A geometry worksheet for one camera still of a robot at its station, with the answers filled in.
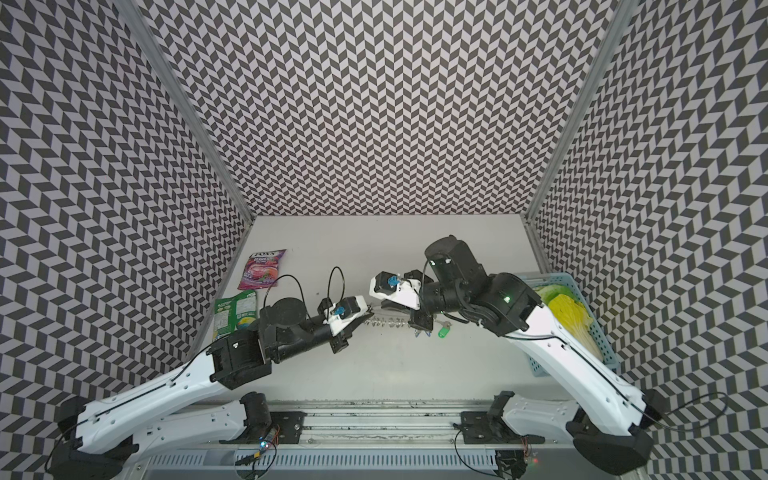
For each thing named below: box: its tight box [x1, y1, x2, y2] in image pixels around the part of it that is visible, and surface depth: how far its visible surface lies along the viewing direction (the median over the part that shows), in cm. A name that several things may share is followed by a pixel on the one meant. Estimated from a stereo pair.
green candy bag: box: [213, 290, 258, 341], surface depth 92 cm
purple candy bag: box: [237, 249, 287, 290], surface depth 101 cm
